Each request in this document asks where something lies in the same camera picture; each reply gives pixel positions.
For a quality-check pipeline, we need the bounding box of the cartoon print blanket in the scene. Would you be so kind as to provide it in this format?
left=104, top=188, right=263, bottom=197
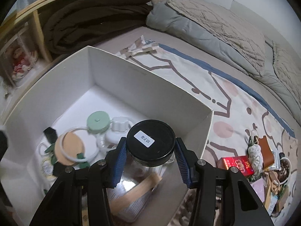
left=115, top=35, right=299, bottom=226

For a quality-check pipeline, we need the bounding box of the wooden stick block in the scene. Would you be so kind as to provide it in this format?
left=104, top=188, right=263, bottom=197
left=110, top=173, right=162, bottom=215

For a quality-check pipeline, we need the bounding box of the black lid glass jar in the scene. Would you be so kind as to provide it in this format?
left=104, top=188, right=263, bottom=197
left=108, top=119, right=176, bottom=224

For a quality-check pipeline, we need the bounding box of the beige pillow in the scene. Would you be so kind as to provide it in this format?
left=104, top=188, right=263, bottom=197
left=273, top=42, right=300, bottom=107
left=167, top=0, right=265, bottom=73

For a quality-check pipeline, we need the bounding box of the white knitted rope item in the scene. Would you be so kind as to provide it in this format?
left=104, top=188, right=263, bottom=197
left=247, top=130, right=263, bottom=178

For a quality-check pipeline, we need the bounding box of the white shoe box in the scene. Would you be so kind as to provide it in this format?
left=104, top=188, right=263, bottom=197
left=0, top=45, right=214, bottom=226

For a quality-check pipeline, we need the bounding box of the right beige pillow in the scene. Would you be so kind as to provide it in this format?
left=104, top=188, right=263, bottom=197
left=273, top=42, right=300, bottom=107

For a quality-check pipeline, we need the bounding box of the wooden shelf unit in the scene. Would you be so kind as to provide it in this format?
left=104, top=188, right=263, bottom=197
left=1, top=0, right=77, bottom=124

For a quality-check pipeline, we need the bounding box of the left beige pillow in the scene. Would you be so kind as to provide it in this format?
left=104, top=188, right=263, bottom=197
left=167, top=0, right=265, bottom=73

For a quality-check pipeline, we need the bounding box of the brown leather wallet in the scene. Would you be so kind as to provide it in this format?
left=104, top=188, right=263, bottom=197
left=258, top=135, right=274, bottom=169

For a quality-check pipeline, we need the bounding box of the red brown carton box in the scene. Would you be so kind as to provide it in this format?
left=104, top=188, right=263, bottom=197
left=217, top=156, right=254, bottom=177

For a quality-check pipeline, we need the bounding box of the dark brown folded blanket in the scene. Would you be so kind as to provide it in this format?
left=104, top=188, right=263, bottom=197
left=43, top=0, right=152, bottom=55

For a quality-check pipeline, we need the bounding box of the green round lid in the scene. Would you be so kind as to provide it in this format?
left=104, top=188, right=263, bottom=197
left=87, top=111, right=111, bottom=134

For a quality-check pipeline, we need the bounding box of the red dressed doll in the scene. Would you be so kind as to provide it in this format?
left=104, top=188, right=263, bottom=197
left=12, top=47, right=38, bottom=81

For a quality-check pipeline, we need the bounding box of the purple card booklet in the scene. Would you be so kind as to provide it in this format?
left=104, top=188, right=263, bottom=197
left=251, top=178, right=267, bottom=202

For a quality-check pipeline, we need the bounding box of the grey duvet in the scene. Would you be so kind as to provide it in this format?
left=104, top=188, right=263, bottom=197
left=146, top=0, right=300, bottom=122

